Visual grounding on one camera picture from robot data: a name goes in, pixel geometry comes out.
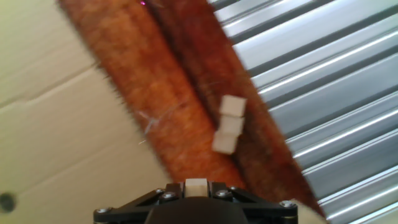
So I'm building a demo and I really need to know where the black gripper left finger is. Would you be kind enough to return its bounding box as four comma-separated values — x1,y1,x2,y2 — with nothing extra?
93,182,186,224

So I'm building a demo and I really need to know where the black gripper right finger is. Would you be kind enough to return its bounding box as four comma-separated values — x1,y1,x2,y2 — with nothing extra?
206,181,299,224

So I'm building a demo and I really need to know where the red-brown wooden board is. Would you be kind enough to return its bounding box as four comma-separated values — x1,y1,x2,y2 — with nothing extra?
55,0,327,224

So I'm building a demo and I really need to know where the brown cardboard sheet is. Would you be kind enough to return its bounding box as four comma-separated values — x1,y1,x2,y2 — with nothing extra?
0,0,175,224

